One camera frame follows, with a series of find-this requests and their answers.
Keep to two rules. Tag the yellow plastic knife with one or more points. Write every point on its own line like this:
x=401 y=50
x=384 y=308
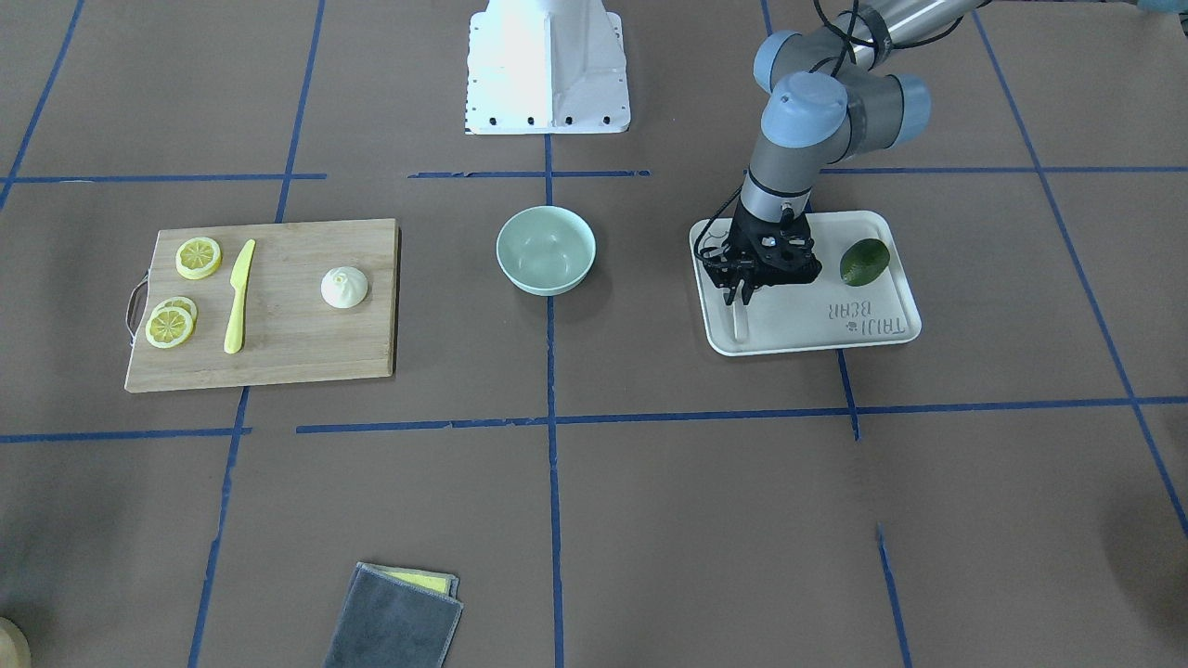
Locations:
x=235 y=326

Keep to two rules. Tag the hidden lemon slice underneath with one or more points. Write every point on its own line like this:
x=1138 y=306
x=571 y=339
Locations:
x=179 y=302

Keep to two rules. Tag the yellow sponge under cloth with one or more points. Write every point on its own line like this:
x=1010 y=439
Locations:
x=444 y=584

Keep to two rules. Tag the white bear print tray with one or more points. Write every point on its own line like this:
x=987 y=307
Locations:
x=826 y=313

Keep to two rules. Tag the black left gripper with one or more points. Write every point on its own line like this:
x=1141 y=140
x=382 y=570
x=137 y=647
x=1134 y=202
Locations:
x=742 y=230

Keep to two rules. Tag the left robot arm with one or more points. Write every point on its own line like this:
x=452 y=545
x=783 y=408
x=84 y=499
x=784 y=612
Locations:
x=825 y=104

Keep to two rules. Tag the wooden mug tree stand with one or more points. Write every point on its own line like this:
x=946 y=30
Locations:
x=15 y=651

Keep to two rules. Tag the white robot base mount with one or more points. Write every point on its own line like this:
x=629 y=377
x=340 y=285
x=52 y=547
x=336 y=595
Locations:
x=546 y=68

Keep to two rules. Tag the mint green bowl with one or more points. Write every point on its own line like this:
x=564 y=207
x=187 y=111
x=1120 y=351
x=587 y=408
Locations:
x=546 y=250

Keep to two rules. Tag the lower lemon slice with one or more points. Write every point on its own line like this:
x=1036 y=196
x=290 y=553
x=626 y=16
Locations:
x=169 y=327

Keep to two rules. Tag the upper lemon slice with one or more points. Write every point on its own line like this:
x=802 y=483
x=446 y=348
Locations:
x=198 y=257

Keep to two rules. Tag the lemon slice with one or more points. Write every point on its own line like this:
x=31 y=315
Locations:
x=169 y=327
x=198 y=257

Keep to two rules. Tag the white plastic spoon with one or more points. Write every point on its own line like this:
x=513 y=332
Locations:
x=739 y=320

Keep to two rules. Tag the wooden cutting board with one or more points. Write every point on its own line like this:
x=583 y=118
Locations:
x=291 y=335

